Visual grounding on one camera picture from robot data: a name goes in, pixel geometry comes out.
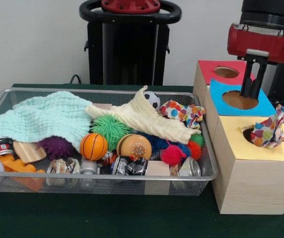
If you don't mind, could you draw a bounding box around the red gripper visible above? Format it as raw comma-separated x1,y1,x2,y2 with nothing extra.
227,23,284,99

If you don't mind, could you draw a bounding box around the colourful polka dot cloth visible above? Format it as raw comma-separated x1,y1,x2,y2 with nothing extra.
250,104,284,149
158,100,207,130

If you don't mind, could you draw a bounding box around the wooden box with three holes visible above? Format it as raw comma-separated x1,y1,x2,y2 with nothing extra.
193,60,284,215

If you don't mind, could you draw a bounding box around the shallow mesh bin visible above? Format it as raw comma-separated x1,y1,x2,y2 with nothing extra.
0,88,219,196

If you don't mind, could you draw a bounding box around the small toy soccer ball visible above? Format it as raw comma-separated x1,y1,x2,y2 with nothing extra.
143,91,161,110

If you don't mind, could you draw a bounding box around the crushed silver can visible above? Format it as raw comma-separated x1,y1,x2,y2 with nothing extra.
178,156,202,177

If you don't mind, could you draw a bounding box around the cream waffle cloth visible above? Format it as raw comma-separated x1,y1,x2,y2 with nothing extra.
85,85,202,145

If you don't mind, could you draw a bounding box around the hamburger toy ball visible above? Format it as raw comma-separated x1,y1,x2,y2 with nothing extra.
116,133,153,161

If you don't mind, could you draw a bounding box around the green spiky rubber ball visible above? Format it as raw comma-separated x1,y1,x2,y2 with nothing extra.
90,114,132,144

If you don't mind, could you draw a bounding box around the orange toy basketball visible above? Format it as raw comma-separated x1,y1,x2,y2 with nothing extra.
79,133,109,161

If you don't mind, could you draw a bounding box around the purple spiky rubber ball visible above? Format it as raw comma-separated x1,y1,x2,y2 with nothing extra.
36,135,76,161

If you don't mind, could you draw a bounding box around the mint green waffle cloth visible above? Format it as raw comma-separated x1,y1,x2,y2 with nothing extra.
0,91,93,152

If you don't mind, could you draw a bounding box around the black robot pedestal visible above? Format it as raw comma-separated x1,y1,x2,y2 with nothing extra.
79,0,182,86

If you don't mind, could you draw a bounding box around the black cable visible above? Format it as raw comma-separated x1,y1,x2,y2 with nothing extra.
69,73,83,85

